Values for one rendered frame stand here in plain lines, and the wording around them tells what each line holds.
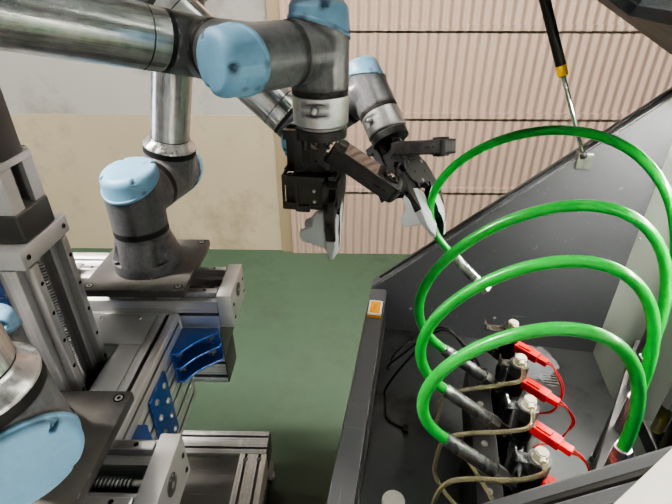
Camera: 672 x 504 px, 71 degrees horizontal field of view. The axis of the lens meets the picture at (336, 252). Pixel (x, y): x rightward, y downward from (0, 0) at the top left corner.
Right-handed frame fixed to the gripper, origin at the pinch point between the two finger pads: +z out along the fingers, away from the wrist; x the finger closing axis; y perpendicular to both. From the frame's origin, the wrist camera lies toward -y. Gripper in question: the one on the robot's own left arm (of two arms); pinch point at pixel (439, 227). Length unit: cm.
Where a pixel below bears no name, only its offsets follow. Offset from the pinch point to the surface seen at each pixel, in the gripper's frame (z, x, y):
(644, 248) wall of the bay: 17.2, -35.6, -18.2
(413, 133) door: -79, -158, 92
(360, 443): 28.7, 20.2, 17.2
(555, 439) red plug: 33.5, 13.4, -11.9
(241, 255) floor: -59, -99, 211
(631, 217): 10.7, 8.8, -29.9
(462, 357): 17.8, 29.7, -15.3
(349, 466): 30.6, 24.3, 16.6
